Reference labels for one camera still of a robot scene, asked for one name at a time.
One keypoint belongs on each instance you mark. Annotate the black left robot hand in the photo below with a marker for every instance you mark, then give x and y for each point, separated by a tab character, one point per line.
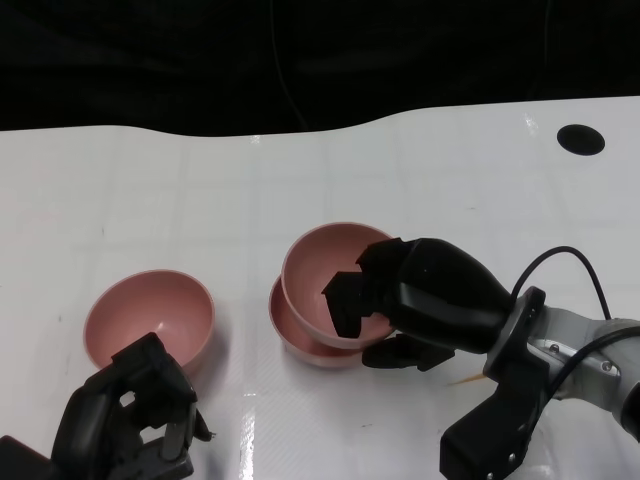
95	430

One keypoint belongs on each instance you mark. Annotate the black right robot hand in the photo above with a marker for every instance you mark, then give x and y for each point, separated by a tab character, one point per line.
445	295

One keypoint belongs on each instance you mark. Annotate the pink plastic bowl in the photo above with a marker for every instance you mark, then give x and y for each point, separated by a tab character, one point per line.
150	310
310	270
282	320

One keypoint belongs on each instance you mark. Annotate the small tan sliver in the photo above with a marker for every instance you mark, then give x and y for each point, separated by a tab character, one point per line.
462	382

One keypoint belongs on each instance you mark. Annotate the black round table grommet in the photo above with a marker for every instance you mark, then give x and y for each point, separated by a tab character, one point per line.
580	140

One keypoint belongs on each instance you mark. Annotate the black backdrop cloth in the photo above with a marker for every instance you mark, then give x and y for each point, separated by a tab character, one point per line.
150	60

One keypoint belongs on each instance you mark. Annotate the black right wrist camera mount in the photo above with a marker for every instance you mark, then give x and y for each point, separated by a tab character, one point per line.
490	425

